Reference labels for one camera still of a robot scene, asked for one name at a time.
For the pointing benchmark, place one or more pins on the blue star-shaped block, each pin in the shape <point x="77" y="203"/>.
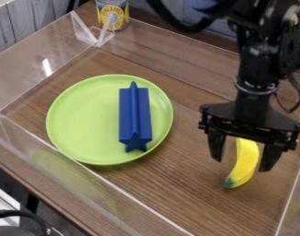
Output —
<point x="134" y="124"/>

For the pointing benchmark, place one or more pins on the yellow toy banana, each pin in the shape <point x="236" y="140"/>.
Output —
<point x="247" y="161"/>

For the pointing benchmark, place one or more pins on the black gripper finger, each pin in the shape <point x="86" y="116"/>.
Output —
<point x="271" y="155"/>
<point x="216" y="140"/>

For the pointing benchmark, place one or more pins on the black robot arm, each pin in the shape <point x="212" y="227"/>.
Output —
<point x="268" y="36"/>

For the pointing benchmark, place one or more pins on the clear acrylic tray walls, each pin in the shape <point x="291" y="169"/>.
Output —
<point x="166" y="194"/>

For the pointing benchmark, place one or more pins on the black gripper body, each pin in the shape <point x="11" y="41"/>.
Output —
<point x="251" y="118"/>

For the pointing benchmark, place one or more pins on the green round plate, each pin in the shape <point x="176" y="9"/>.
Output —
<point x="82" y="120"/>

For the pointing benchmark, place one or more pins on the yellow blue tin can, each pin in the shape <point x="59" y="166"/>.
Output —
<point x="114" y="10"/>

